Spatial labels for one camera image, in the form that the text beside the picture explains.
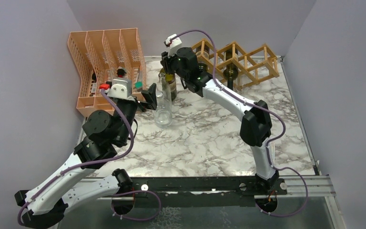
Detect small items in organizer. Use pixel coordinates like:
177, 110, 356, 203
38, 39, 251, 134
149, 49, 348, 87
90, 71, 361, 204
87, 67, 144, 97

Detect green bottle silver cap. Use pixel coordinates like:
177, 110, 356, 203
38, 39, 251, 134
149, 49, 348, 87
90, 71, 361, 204
160, 68, 177, 102
195, 46, 210, 72

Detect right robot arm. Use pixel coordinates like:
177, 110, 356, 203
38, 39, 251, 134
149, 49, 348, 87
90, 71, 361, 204
161, 47, 279, 194

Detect slim clear glass bottle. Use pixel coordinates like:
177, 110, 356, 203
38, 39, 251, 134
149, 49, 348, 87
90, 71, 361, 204
157, 73, 172, 110

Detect peach plastic file organizer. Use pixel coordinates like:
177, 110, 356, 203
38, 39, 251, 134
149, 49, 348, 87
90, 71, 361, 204
68, 28, 148, 117

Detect wooden lattice wine rack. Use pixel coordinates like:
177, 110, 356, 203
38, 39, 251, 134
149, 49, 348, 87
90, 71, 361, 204
192, 39, 280, 91

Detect green bottle silver cap front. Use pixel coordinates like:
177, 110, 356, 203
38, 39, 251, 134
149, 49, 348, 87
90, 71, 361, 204
195, 46, 210, 72

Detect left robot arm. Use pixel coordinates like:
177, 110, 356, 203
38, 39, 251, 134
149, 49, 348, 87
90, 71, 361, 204
15, 80, 157, 229

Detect squat clear glass bottle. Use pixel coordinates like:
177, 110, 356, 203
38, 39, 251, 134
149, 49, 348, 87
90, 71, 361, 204
153, 104, 173, 128

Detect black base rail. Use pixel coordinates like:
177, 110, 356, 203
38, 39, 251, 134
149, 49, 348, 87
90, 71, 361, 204
101, 175, 288, 209

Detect green bottle black cap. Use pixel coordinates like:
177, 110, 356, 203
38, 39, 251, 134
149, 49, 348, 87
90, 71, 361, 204
223, 44, 238, 90

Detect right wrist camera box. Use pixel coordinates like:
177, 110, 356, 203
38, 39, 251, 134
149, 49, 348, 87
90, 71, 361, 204
164, 34, 182, 57

